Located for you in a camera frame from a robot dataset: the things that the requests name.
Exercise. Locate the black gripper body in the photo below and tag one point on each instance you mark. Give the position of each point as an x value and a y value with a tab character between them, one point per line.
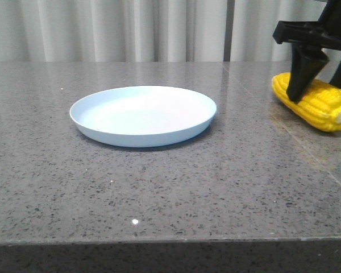
323	33

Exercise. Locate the yellow plastic corn cob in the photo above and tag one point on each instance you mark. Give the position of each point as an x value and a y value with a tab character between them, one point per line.
320	106

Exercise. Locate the light blue round plate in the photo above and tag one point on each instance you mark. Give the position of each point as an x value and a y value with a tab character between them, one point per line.
143	116

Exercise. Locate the white pleated curtain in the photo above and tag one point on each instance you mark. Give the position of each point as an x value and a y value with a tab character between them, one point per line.
143	31

